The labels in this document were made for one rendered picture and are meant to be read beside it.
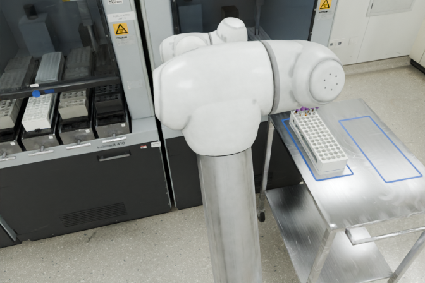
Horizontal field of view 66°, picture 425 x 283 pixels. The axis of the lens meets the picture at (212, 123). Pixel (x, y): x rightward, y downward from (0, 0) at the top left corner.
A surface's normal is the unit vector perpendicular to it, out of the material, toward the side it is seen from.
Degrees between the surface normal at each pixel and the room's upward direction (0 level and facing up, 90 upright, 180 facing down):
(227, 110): 70
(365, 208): 0
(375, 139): 0
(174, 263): 0
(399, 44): 90
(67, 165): 90
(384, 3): 90
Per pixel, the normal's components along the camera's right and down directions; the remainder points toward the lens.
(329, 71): 0.37, 0.33
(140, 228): -0.03, -0.76
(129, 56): 0.23, 0.63
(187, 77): -0.13, -0.19
